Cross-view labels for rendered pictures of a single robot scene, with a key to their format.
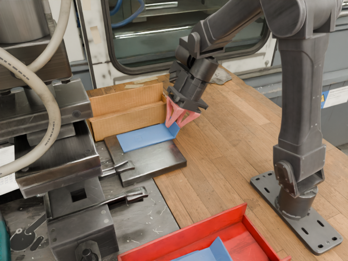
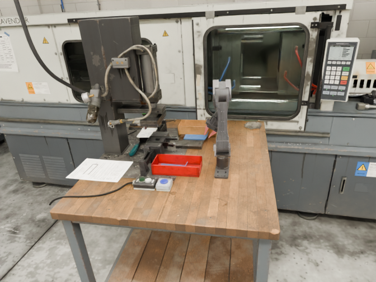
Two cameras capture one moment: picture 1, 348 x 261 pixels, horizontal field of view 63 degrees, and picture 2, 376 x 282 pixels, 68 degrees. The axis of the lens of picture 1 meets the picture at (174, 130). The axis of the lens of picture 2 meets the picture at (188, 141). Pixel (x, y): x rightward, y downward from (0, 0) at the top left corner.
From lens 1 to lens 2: 1.19 m
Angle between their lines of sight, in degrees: 33
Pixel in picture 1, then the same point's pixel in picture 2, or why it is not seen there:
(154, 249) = (168, 158)
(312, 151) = (221, 140)
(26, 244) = (141, 151)
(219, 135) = not seen: hidden behind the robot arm
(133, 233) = not seen: hidden behind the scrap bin
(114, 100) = (194, 123)
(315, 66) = (221, 111)
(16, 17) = (149, 88)
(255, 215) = (208, 165)
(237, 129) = (235, 145)
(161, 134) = (201, 137)
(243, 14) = not seen: hidden behind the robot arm
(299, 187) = (218, 154)
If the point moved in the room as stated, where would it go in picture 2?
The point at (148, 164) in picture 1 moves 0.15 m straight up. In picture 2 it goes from (187, 144) to (186, 121)
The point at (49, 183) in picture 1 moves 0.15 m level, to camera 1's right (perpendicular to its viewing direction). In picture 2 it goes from (145, 124) to (167, 130)
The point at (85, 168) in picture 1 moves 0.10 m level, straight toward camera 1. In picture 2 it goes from (154, 123) to (147, 131)
